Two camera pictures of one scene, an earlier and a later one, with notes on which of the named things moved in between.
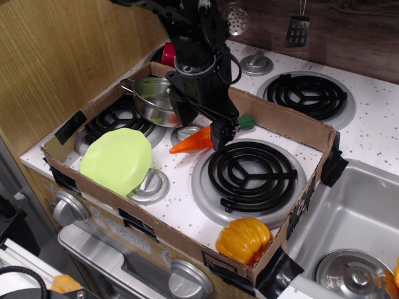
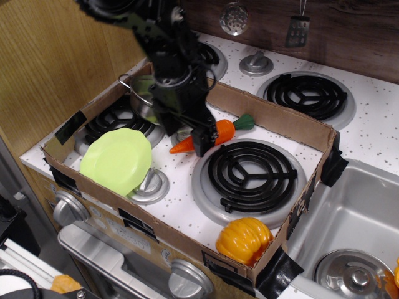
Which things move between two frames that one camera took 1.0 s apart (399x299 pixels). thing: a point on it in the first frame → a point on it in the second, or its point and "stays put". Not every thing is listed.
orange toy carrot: (203, 139) stays put
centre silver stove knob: (184, 131) stays put
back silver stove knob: (256, 65) stays put
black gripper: (213, 93) → (184, 89)
